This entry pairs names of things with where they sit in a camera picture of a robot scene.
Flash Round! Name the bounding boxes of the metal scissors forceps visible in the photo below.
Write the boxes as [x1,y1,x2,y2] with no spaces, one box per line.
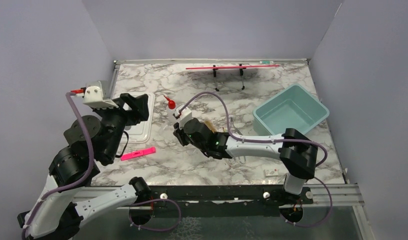
[228,117,247,165]

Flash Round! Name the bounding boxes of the black wire stand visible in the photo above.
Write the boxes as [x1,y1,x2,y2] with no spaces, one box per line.
[212,63,247,92]

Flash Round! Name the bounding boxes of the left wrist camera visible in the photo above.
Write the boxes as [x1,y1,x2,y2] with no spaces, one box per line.
[82,83,119,109]

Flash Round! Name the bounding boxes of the white plastic lid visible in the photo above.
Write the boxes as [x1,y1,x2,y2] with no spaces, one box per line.
[120,91,155,144]

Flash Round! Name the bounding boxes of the red rod on stand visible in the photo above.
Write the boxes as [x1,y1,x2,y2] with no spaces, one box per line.
[185,64,281,70]

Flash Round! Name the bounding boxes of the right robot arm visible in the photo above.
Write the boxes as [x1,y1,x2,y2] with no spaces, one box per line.
[173,118,318,204]

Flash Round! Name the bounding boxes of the small green-white tube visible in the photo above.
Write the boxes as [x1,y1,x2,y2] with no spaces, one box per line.
[259,60,275,65]

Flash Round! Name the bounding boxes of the small white label box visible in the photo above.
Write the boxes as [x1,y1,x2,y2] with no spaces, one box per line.
[263,168,279,178]

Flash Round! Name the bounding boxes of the teal plastic bin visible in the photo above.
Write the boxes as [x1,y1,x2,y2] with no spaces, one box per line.
[253,83,330,136]

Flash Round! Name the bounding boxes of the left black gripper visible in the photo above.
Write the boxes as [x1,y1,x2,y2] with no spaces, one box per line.
[95,93,150,162]

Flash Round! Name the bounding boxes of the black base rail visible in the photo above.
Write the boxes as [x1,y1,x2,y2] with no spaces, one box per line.
[136,184,314,218]

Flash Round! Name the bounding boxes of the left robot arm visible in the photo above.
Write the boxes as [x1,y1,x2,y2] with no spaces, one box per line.
[17,92,151,240]

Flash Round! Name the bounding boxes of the red-capped wash bottle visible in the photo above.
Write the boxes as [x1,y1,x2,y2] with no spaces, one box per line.
[164,95,177,116]

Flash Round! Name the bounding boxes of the brown bottle brush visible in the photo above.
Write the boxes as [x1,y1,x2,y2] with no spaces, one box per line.
[204,120,217,133]

